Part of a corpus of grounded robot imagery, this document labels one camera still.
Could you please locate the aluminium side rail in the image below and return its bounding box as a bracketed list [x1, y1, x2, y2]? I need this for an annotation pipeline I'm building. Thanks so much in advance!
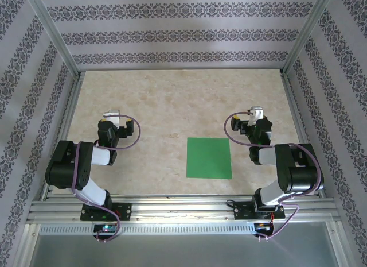
[279, 71, 327, 199]
[41, 73, 85, 200]

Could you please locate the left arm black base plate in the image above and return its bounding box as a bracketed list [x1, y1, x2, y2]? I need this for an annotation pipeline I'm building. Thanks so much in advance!
[80, 202, 132, 222]

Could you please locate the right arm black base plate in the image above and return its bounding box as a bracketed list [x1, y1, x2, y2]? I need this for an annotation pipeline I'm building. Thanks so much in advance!
[233, 200, 286, 221]

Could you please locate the slotted grey cable duct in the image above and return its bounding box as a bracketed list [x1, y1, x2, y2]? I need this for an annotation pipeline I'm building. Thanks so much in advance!
[38, 223, 256, 235]

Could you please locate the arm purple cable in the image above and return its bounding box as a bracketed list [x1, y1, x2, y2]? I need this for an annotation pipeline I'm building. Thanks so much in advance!
[71, 114, 142, 244]
[224, 111, 322, 241]

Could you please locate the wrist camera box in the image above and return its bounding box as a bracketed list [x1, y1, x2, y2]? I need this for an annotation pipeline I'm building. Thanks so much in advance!
[247, 106, 265, 127]
[103, 108, 122, 127]

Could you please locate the grey metal panel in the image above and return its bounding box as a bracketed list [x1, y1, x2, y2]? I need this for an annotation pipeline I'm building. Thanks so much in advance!
[28, 234, 341, 267]

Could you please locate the green paper sheet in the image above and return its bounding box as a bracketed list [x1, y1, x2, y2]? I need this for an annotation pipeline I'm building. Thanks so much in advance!
[185, 137, 232, 180]

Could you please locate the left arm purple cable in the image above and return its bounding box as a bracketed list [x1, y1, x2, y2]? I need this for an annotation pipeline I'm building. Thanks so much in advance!
[71, 114, 142, 244]

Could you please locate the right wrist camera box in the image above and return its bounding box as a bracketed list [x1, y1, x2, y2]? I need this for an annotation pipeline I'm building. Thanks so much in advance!
[247, 106, 265, 127]

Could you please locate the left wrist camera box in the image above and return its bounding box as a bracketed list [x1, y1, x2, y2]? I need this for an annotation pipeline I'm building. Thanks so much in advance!
[103, 108, 122, 127]

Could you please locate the aluminium frame post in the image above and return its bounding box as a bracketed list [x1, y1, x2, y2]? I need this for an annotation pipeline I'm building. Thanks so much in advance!
[24, 0, 80, 78]
[282, 0, 337, 76]

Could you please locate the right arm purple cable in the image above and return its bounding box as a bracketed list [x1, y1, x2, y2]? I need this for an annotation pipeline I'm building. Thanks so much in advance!
[224, 111, 322, 241]

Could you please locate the long aluminium mounting rail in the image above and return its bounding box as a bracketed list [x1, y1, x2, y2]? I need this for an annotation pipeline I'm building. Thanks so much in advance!
[27, 199, 343, 223]

